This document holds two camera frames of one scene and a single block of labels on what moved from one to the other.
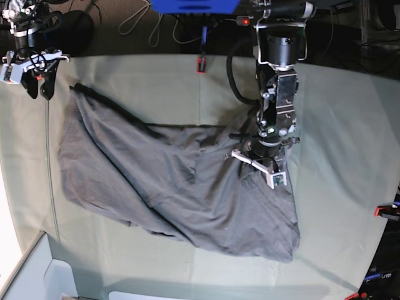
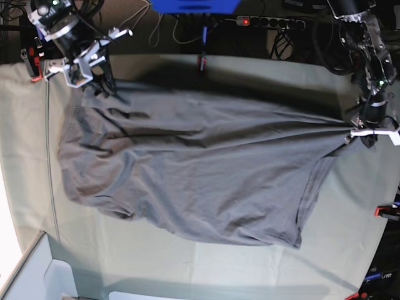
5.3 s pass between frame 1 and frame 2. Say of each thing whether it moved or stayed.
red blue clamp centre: stayed
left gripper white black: moved
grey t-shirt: moved
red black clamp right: stayed
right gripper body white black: moved
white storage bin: stayed
